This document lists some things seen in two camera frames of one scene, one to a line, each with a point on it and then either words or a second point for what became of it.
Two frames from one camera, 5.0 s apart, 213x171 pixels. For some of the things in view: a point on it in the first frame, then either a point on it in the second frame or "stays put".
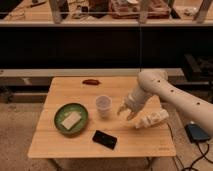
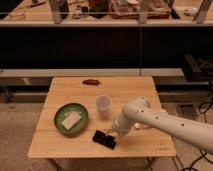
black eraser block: x=105 y=139 stays put
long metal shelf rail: x=79 y=72 stays put
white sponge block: x=71 y=120 stays put
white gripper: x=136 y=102 -> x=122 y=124
